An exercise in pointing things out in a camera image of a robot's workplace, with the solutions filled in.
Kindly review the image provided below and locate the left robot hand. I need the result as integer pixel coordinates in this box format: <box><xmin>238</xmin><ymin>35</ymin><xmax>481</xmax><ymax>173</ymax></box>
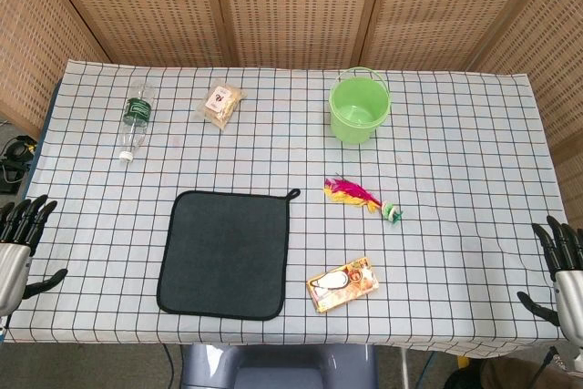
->
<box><xmin>0</xmin><ymin>194</ymin><xmax>69</xmax><ymax>318</ymax></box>

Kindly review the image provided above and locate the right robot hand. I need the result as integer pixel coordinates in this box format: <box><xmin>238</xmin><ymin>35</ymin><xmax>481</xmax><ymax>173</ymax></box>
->
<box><xmin>516</xmin><ymin>215</ymin><xmax>583</xmax><ymax>344</ymax></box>

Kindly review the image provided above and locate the dark grey yellow cloth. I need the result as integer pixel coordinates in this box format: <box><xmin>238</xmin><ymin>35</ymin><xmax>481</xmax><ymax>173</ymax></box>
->
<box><xmin>156</xmin><ymin>188</ymin><xmax>302</xmax><ymax>322</ymax></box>

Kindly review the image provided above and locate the black equipment on floor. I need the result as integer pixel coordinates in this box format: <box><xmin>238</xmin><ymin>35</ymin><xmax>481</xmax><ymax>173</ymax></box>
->
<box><xmin>0</xmin><ymin>133</ymin><xmax>38</xmax><ymax>195</ymax></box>

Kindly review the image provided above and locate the clear plastic bottle green label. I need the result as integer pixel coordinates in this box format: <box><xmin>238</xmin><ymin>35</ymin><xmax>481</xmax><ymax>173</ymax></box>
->
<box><xmin>118</xmin><ymin>80</ymin><xmax>157</xmax><ymax>163</ymax></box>

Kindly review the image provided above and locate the pink yellow feather shuttlecock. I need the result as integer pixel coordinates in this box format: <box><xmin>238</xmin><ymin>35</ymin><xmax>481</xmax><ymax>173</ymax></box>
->
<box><xmin>323</xmin><ymin>174</ymin><xmax>405</xmax><ymax>226</ymax></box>

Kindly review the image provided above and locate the orange snack box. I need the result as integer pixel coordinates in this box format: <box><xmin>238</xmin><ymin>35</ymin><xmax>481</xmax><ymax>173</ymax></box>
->
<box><xmin>306</xmin><ymin>257</ymin><xmax>380</xmax><ymax>315</ymax></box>

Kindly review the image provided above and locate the clear bag of snacks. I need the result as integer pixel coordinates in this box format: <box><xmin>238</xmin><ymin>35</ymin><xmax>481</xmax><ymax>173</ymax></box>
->
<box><xmin>195</xmin><ymin>79</ymin><xmax>249</xmax><ymax>132</ymax></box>

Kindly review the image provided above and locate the green plastic bucket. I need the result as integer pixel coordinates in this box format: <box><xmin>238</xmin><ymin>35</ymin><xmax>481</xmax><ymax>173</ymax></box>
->
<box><xmin>329</xmin><ymin>67</ymin><xmax>393</xmax><ymax>148</ymax></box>

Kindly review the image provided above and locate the white checkered tablecloth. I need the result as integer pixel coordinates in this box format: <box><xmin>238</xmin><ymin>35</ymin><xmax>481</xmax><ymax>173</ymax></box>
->
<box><xmin>3</xmin><ymin>59</ymin><xmax>576</xmax><ymax>354</ymax></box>

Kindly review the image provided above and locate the grey plastic chair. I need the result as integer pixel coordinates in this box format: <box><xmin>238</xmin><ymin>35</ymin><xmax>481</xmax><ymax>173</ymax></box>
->
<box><xmin>179</xmin><ymin>343</ymin><xmax>380</xmax><ymax>389</ymax></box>

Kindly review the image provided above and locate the woven folding screen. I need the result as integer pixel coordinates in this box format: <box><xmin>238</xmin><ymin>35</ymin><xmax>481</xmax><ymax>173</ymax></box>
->
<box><xmin>0</xmin><ymin>0</ymin><xmax>583</xmax><ymax>221</ymax></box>

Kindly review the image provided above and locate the black cable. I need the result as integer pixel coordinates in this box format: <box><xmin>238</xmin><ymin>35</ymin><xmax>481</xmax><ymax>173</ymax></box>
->
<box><xmin>161</xmin><ymin>343</ymin><xmax>177</xmax><ymax>389</ymax></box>

